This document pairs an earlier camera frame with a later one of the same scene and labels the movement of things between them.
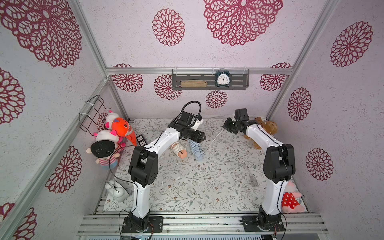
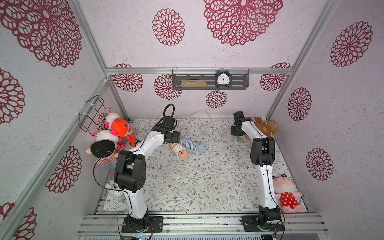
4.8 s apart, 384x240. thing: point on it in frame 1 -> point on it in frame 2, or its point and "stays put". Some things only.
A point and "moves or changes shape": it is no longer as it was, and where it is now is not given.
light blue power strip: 196,149 moves or changes shape
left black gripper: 200,139 -> 177,137
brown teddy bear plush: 269,126 stays put
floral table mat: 225,174 stays put
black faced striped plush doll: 106,148 stays put
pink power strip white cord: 179,149 stays put
